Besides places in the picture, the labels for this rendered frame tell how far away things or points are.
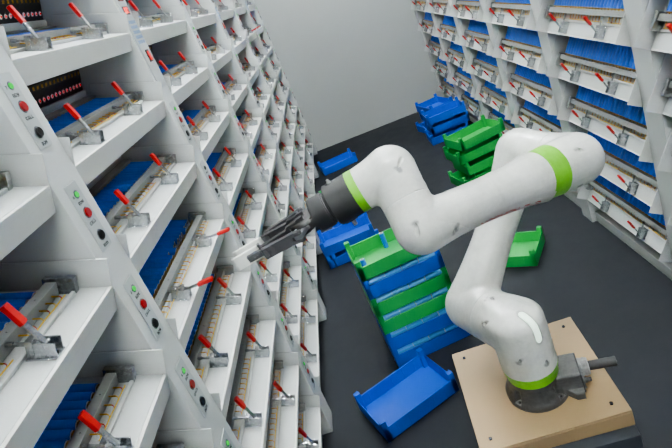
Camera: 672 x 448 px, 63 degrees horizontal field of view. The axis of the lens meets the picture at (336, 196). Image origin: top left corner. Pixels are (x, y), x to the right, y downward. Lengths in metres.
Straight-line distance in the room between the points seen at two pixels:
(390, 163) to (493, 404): 0.69
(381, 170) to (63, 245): 0.57
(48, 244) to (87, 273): 0.07
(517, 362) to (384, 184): 0.53
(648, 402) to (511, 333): 0.68
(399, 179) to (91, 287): 0.58
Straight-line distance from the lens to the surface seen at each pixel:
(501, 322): 1.30
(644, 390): 1.91
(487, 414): 1.47
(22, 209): 0.87
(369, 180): 1.08
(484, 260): 1.41
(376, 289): 1.99
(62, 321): 0.91
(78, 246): 0.97
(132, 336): 1.02
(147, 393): 1.02
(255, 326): 1.76
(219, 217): 1.65
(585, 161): 1.29
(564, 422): 1.41
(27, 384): 0.80
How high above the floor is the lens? 1.36
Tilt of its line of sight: 20 degrees down
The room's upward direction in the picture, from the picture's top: 23 degrees counter-clockwise
